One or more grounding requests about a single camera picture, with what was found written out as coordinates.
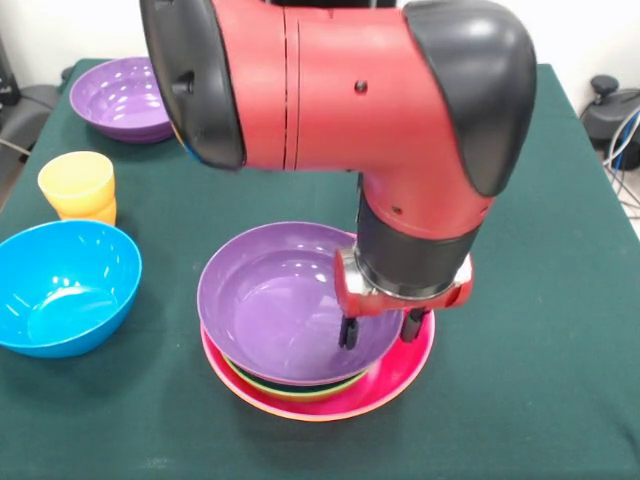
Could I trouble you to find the orange plastic bowl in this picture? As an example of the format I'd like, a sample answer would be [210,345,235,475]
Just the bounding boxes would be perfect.
[209,359,426,424]

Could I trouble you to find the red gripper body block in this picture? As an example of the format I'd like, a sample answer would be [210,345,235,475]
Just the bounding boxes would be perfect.
[333,247,475,319]

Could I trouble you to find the light blue plastic bowl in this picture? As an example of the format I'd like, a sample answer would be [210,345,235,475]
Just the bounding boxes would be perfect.
[0,219,144,359]

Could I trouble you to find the purple plastic bowl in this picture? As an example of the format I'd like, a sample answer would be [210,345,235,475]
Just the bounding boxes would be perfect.
[68,55,176,145]
[196,220,405,388]

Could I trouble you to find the pink plastic bowl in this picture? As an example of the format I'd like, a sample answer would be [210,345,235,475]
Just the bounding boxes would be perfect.
[199,232,437,420]

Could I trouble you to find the dark green table cloth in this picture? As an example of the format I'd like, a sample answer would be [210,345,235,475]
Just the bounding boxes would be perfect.
[0,58,640,480]

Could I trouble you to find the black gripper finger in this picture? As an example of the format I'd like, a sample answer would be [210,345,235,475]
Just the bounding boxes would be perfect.
[401,307,427,344]
[338,314,360,350]

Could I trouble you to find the yellow plastic cup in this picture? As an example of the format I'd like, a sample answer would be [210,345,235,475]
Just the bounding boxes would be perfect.
[37,151,118,227]

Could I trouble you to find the tangle of floor cables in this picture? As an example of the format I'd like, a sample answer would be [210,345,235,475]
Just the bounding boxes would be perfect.
[602,107,640,221]

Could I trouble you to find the green plastic bowl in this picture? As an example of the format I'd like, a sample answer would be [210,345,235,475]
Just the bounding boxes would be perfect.
[222,354,371,404]

